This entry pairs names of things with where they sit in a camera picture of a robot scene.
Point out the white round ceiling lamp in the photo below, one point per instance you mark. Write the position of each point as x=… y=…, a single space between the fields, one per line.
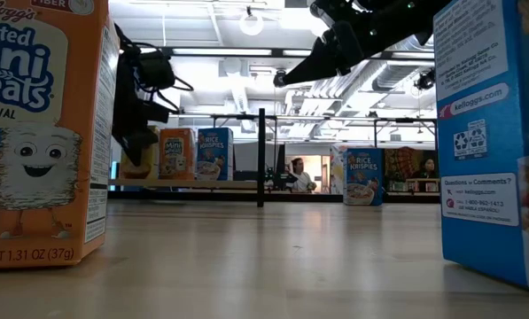
x=251 y=31

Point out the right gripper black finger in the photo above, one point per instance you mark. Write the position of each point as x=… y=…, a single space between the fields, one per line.
x=313 y=66

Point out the black overhead light bar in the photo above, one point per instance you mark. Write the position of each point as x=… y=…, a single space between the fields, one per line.
x=277 y=52

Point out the black background metal frame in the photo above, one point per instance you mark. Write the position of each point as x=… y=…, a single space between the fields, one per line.
x=237 y=117
x=401 y=120

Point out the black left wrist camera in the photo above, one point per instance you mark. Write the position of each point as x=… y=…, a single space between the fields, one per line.
x=157 y=71

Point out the black round hanging fixture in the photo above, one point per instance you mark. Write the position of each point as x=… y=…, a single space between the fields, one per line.
x=425 y=80
x=279 y=74

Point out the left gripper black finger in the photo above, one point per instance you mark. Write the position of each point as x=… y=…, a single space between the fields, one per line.
x=133 y=144

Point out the black vertical frame post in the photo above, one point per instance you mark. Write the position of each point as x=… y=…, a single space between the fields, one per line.
x=261 y=155

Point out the wooden background shelf unit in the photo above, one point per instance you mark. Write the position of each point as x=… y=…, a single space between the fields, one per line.
x=417 y=184

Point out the person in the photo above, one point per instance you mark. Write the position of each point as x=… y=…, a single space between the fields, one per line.
x=301 y=177
x=428 y=168

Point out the silver ventilation duct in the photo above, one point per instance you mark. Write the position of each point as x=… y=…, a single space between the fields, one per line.
x=392 y=75

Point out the black background equipment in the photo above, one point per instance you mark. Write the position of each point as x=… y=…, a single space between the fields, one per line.
x=279 y=181

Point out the orange Mini Wheats cereal box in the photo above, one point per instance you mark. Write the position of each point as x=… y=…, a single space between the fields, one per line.
x=177 y=155
x=47 y=199

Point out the black metal table frame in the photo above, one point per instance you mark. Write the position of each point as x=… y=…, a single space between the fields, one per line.
x=406 y=198

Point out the blue Rice Krispies cereal box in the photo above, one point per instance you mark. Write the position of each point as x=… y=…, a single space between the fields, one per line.
x=362 y=177
x=481 y=133
x=215 y=155

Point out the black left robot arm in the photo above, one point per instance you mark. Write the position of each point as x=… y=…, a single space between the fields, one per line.
x=124 y=59

